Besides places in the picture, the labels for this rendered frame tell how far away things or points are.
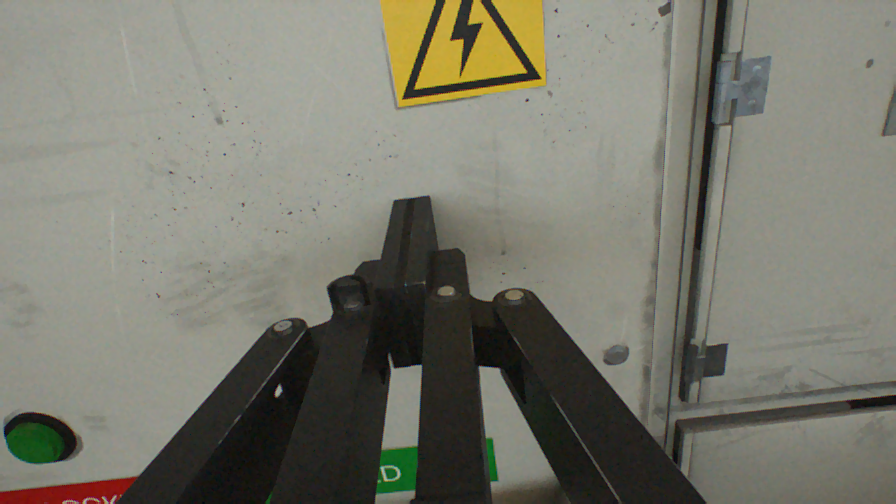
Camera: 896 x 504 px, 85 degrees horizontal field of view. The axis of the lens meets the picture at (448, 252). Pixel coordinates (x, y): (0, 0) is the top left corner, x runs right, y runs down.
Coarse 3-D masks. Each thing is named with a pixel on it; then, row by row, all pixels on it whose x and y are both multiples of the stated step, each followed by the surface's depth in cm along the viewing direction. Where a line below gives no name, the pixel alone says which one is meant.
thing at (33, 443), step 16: (16, 416) 25; (32, 416) 25; (48, 416) 25; (16, 432) 25; (32, 432) 25; (48, 432) 25; (64, 432) 25; (16, 448) 25; (32, 448) 25; (48, 448) 25; (64, 448) 26
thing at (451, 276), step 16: (432, 256) 17; (448, 256) 17; (464, 256) 16; (432, 272) 16; (448, 272) 16; (464, 272) 16; (432, 288) 15; (480, 304) 14; (480, 320) 13; (480, 336) 13; (496, 336) 13; (480, 352) 13; (496, 352) 13; (512, 352) 13; (512, 368) 13
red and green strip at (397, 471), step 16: (400, 448) 27; (416, 448) 27; (384, 464) 27; (400, 464) 27; (416, 464) 27; (112, 480) 27; (128, 480) 27; (384, 480) 28; (400, 480) 28; (496, 480) 28; (0, 496) 28; (16, 496) 28; (32, 496) 28; (48, 496) 28; (64, 496) 28; (80, 496) 28; (96, 496) 28; (112, 496) 28
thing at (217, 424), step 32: (288, 320) 13; (256, 352) 12; (288, 352) 12; (224, 384) 11; (256, 384) 11; (192, 416) 11; (224, 416) 11; (256, 416) 11; (288, 416) 13; (192, 448) 10; (224, 448) 10; (256, 448) 11; (160, 480) 9; (192, 480) 9; (224, 480) 10; (256, 480) 11
